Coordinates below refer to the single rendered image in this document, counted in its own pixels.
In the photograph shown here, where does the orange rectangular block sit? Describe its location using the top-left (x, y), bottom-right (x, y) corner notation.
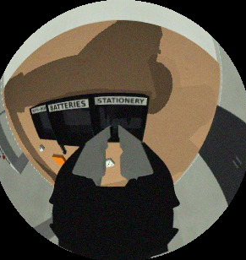
top-left (52, 155), bottom-right (66, 165)

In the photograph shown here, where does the black rack of labelled bins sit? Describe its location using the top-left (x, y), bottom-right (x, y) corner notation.
top-left (30, 93), bottom-right (150, 147)

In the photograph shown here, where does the white domino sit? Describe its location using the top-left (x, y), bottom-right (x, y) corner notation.
top-left (106, 159), bottom-right (115, 167)

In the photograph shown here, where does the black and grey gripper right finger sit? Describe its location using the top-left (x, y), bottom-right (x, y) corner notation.
top-left (117, 125), bottom-right (180, 208)

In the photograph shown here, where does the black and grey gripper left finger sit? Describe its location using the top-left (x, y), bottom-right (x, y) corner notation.
top-left (49, 126), bottom-right (113, 204)

